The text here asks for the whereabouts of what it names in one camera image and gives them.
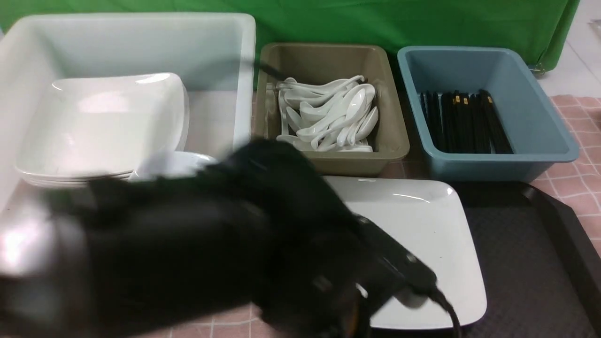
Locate olive green plastic bin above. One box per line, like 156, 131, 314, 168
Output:
260, 43, 410, 177

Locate large white plastic bin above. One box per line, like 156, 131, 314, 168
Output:
0, 13, 257, 225

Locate white square rice plate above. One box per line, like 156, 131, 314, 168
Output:
326, 176, 487, 326

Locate top white stacked plate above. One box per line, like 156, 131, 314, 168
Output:
15, 73, 189, 179

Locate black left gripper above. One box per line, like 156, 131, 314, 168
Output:
202, 139, 439, 338

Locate black cable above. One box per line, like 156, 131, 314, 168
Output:
432, 289, 463, 338

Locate top small white bowl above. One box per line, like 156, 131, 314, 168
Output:
128, 151, 217, 182

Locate blue plastic bin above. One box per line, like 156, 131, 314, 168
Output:
397, 46, 579, 182

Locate lower stacked white plates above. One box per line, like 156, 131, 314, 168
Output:
16, 89, 190, 188

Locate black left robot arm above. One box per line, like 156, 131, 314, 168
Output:
1, 139, 437, 338

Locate green backdrop cloth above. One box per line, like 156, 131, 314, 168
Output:
1, 0, 579, 70

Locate pile of white spoons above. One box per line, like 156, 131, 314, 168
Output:
275, 76, 379, 153

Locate bundle of black chopsticks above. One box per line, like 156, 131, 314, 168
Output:
419, 89, 514, 154

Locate pink checkered tablecloth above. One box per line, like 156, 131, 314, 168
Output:
137, 95, 601, 338

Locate black serving tray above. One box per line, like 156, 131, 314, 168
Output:
371, 181, 601, 338

